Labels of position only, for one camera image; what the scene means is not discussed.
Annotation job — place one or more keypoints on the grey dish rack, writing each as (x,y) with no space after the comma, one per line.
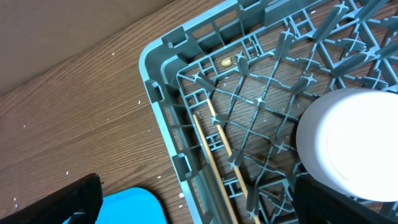
(262,64)

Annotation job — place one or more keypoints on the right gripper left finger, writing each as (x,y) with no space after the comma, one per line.
(79,202)

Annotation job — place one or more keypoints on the teal plastic tray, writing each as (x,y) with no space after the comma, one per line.
(135,205)

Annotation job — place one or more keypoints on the white bowl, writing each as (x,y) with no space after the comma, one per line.
(347,140)

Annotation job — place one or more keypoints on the cardboard backdrop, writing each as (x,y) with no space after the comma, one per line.
(38,34)

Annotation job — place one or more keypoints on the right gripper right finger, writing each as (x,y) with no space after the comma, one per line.
(316,203)

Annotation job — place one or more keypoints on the wooden chopstick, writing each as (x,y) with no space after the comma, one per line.
(215,171)
(231,156)

